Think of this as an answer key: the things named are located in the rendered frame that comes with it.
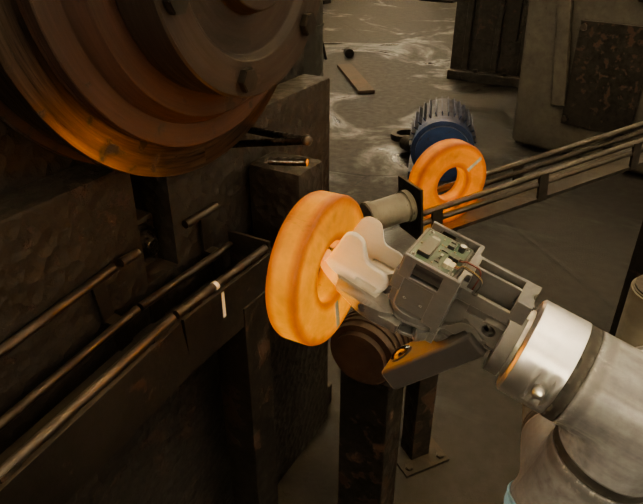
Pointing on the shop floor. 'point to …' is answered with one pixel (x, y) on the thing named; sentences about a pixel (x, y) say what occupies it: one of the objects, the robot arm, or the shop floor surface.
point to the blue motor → (440, 129)
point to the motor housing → (367, 411)
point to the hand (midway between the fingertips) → (321, 252)
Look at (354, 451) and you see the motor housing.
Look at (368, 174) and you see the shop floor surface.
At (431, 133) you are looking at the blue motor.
